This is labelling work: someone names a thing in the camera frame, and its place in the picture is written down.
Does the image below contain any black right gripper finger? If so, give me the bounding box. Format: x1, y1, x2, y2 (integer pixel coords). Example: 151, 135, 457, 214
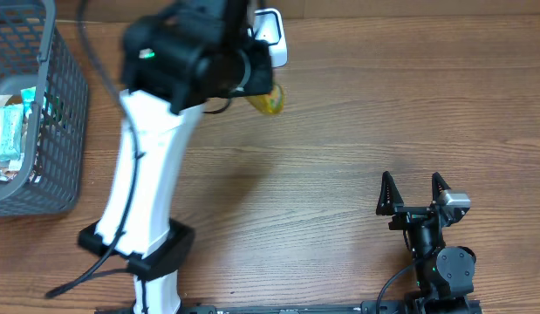
432, 172, 450, 202
376, 171, 404, 215

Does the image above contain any yellow oil bottle silver cap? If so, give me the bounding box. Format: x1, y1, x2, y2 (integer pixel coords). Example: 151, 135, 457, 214
246, 83, 284, 115

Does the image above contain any small teal packet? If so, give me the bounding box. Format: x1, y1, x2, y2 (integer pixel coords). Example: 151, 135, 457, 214
20, 86, 51, 123

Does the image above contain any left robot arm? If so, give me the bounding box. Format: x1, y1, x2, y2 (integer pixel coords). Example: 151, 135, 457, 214
78, 1, 274, 313

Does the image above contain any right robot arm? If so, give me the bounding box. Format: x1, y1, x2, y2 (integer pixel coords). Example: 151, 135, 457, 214
371, 171, 482, 313

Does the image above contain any white barcode scanner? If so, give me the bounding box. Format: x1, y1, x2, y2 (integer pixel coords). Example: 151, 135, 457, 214
253, 8, 288, 68

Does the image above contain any dark grey plastic mesh basket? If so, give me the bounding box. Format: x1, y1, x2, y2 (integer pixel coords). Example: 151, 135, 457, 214
0, 0, 89, 216

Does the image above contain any teal tissue pack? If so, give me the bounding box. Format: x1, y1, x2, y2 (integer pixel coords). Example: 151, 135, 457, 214
0, 104, 24, 161

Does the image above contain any white orange snack packet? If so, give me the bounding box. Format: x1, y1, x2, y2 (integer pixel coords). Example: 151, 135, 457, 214
0, 159, 23, 181

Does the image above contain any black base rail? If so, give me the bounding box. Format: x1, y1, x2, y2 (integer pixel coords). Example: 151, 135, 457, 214
94, 301, 482, 314

